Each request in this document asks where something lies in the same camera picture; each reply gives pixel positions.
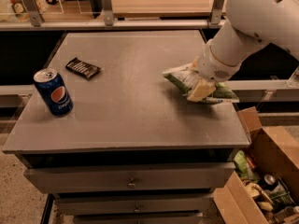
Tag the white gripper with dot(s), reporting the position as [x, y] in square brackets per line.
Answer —
[212, 66]

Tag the green jalapeno chip bag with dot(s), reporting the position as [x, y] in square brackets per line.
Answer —
[185, 78]

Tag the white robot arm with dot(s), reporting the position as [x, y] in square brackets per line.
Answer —
[250, 25]

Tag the green bag in box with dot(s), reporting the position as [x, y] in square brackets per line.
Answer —
[243, 169]

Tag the soda can in box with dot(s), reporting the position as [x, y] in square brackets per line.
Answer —
[268, 182]

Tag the blue pepsi can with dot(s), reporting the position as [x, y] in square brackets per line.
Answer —
[50, 85]

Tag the top grey drawer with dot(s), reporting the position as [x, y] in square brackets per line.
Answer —
[130, 177]

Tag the grey drawer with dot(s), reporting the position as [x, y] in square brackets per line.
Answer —
[161, 218]
[130, 177]
[134, 204]

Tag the wooden shelf board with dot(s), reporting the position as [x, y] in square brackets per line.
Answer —
[161, 8]

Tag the grey drawer cabinet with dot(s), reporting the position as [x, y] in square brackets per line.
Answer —
[128, 114]

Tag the black snack bar wrapper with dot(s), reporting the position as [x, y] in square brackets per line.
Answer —
[82, 69]

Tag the cardboard box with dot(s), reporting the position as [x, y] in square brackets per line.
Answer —
[275, 152]

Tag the bottom grey drawer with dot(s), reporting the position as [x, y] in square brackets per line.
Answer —
[161, 218]

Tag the middle grey drawer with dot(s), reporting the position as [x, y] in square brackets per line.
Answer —
[134, 204]

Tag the orange snack package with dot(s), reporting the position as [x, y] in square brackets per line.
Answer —
[13, 11]

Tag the right metal bracket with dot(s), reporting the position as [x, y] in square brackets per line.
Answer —
[216, 11]

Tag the metal bracket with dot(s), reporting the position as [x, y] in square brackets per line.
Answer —
[34, 14]
[216, 11]
[108, 12]

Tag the middle metal bracket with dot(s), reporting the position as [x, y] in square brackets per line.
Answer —
[108, 12]

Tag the left metal bracket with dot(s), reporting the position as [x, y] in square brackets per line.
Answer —
[34, 14]

